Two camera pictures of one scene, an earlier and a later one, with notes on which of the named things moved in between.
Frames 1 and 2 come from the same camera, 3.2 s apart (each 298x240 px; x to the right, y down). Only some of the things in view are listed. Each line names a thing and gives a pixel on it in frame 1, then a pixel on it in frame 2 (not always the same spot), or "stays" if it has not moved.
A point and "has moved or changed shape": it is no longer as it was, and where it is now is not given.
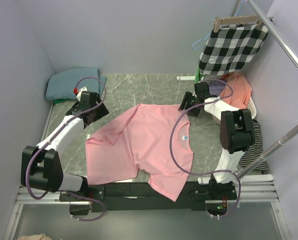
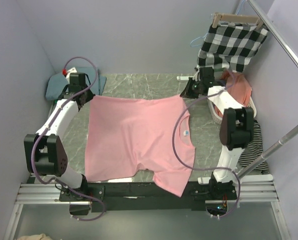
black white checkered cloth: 229,48 stays
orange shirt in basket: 241,88 stays
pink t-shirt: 142,137 has moved or changed shape
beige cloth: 41,236 stays
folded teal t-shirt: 60,85 stays
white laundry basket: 251,106 stays
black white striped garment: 249,157 stays
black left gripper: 102,112 -> 90,95
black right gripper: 188,97 -> 187,92
